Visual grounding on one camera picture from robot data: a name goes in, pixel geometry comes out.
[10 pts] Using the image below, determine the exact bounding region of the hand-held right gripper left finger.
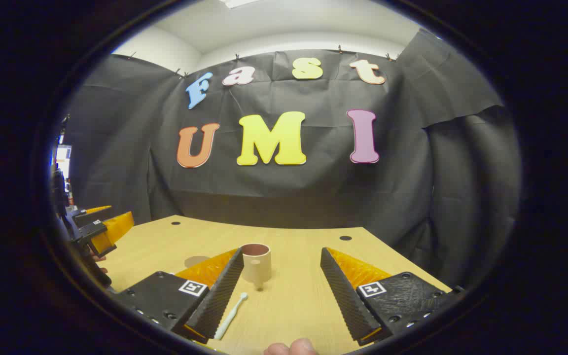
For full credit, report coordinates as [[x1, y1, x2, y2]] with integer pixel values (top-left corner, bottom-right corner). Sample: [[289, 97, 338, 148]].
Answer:
[[111, 247, 245, 345]]

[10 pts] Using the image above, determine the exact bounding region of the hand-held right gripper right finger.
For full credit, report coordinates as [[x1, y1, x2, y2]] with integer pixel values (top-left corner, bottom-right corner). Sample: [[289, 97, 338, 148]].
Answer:
[[320, 247, 464, 347]]

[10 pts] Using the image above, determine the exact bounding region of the white toothbrush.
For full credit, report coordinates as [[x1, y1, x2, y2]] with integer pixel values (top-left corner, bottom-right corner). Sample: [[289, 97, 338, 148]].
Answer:
[[213, 292, 249, 341]]

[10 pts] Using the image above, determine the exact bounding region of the beige cup with handle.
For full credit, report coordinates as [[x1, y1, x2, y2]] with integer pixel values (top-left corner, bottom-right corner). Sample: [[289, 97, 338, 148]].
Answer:
[[241, 243, 272, 287]]

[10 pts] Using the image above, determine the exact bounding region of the wooden desktop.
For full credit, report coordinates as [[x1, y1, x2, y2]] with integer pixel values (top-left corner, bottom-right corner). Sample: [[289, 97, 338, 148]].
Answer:
[[92, 214, 455, 355]]

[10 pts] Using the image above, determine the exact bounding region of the computer monitor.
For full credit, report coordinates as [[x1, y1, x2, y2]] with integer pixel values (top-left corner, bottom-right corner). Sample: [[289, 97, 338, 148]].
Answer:
[[55, 143, 72, 180]]

